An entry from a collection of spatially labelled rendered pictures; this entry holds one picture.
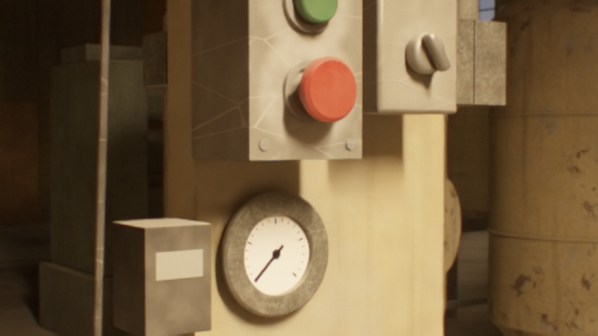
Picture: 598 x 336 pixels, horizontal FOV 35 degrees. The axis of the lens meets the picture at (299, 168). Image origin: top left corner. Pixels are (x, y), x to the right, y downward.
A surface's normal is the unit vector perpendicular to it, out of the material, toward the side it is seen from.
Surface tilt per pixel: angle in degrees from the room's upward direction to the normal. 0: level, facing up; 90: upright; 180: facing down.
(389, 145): 90
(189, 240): 90
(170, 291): 90
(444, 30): 90
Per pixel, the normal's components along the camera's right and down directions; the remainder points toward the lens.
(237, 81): -0.82, 0.02
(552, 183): -0.54, 0.03
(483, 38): 0.57, 0.03
